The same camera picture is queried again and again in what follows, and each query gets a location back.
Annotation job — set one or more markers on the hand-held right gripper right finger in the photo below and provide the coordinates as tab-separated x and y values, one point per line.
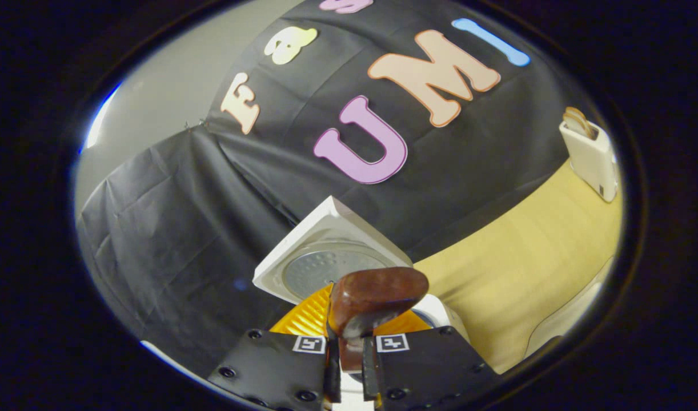
369	371

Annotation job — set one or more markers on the clear container of rice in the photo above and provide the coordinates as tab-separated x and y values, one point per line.
572	319

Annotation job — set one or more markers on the toasted bread slice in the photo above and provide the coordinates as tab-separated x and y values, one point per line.
586	120
574	125

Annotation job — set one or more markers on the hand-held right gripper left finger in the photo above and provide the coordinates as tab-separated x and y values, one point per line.
332	365

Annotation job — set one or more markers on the white rice cooker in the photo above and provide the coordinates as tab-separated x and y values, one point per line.
326	234

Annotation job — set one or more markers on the brown wooden spoon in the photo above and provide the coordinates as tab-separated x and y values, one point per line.
372	294

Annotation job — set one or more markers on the black backdrop cloth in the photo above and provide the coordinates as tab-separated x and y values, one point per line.
183	228

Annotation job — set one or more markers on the white toaster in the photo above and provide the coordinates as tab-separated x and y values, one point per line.
592	162

